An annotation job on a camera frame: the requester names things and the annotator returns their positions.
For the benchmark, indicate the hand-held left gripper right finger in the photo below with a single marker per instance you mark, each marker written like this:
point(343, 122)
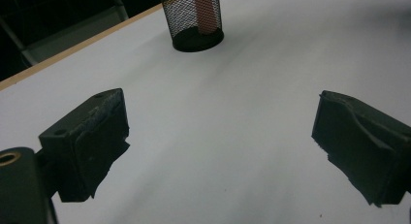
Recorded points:
point(362, 143)

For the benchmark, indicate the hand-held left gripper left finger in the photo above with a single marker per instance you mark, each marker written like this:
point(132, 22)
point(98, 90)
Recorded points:
point(84, 146)

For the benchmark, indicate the black mesh cup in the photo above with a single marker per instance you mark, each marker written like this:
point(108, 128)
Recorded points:
point(197, 41)

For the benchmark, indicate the pink hairbrush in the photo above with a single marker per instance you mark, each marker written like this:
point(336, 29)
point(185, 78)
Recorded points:
point(205, 14)

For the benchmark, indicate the grey metal table frame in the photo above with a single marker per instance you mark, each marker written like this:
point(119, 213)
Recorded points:
point(71, 36)

